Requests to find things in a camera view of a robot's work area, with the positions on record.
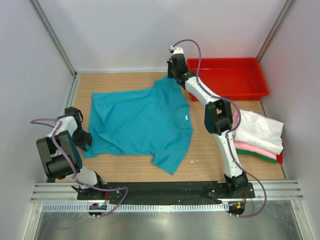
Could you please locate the aluminium frame rail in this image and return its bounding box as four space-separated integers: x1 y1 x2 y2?
30 180 304 203

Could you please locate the white folded t shirt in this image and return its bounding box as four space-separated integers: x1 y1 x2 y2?
232 109 284 155

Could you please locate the pink folded t shirt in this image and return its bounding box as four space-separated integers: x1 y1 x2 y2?
232 132 277 159

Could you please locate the green folded t shirt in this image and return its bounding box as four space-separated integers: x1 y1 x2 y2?
236 149 277 163

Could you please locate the red plastic bin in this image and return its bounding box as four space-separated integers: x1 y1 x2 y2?
199 58 269 101

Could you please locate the teal t shirt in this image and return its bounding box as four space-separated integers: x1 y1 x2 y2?
84 76 193 175

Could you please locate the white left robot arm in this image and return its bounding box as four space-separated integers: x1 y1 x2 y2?
31 106 106 200

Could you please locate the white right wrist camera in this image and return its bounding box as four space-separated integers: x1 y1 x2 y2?
169 45 184 55

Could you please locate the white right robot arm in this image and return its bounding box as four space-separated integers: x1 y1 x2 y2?
167 50 249 198

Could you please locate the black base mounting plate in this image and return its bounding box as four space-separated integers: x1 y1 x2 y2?
76 181 256 203

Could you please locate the white slotted cable duct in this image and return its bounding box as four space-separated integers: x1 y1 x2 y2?
42 202 229 213

